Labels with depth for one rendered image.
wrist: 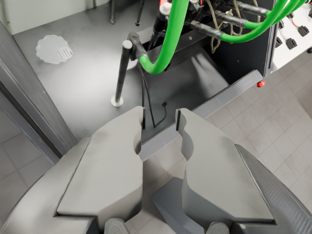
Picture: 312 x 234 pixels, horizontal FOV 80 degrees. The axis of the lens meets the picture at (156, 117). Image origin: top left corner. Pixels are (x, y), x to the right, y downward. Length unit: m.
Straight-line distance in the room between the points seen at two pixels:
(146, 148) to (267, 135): 1.66
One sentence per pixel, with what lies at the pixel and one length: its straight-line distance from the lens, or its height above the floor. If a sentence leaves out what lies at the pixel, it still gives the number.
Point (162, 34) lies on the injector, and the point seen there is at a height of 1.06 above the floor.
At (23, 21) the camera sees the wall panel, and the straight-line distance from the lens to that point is 0.75.
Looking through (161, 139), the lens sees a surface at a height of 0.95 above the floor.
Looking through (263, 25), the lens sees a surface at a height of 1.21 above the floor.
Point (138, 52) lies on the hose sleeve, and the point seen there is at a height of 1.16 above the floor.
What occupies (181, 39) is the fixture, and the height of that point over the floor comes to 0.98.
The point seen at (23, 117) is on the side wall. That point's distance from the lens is 0.35.
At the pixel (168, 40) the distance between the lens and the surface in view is 0.20.
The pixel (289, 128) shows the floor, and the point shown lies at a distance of 2.27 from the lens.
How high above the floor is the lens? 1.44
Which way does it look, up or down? 71 degrees down
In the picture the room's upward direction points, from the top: 50 degrees clockwise
